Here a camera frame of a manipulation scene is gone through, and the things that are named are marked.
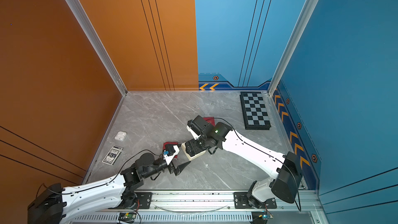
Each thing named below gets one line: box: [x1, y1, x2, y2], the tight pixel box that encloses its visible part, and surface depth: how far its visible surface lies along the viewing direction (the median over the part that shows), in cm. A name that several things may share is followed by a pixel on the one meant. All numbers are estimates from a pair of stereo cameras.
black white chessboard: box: [239, 91, 272, 131], surface depth 107 cm
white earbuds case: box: [114, 130, 127, 142], surface depth 98 cm
